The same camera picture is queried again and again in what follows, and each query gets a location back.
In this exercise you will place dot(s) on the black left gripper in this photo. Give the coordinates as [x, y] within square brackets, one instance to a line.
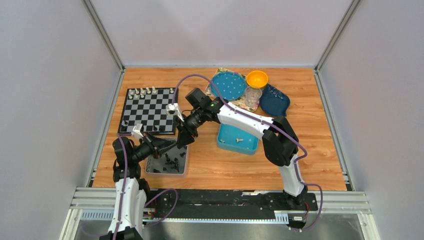
[157, 145]

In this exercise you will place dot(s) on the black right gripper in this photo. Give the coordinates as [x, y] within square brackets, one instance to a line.
[185, 136]

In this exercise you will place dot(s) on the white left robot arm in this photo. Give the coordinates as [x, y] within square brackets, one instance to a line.
[131, 189]

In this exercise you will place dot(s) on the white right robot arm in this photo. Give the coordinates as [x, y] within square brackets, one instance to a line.
[280, 143]

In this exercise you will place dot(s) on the silver metal tray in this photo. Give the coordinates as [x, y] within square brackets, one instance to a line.
[164, 169]

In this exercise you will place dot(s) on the black and white chessboard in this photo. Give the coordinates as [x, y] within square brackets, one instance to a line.
[149, 111]

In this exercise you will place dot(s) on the blue plastic bin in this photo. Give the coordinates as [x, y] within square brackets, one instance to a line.
[233, 139]

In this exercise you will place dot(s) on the floral rectangular tray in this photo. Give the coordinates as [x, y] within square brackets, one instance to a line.
[240, 102]

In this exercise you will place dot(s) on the light blue dotted plate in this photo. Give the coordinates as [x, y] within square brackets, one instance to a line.
[231, 85]

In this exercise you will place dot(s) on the clear glass cup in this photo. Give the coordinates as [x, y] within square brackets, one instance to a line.
[252, 97]

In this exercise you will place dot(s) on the yellow bowl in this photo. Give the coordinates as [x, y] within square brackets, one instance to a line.
[257, 79]

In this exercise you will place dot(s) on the dark blue leaf plate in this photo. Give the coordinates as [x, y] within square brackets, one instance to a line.
[274, 102]

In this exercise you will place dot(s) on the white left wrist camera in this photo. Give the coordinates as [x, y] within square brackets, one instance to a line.
[137, 131]

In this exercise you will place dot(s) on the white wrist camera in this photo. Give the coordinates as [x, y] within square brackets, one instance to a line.
[173, 109]
[137, 131]

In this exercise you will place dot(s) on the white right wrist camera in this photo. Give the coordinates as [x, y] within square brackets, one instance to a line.
[173, 109]

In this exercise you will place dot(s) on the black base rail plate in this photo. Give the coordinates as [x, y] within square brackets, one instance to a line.
[226, 204]

